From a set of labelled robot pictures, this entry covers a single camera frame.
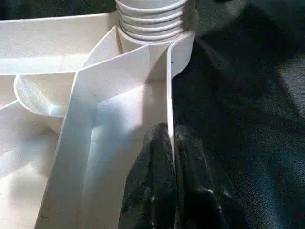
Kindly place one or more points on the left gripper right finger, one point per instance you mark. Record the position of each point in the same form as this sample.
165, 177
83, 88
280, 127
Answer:
200, 195

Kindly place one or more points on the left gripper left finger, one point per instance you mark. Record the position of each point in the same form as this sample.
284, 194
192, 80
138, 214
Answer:
152, 190

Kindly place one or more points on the white plastic table top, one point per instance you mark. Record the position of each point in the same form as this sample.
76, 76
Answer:
83, 119

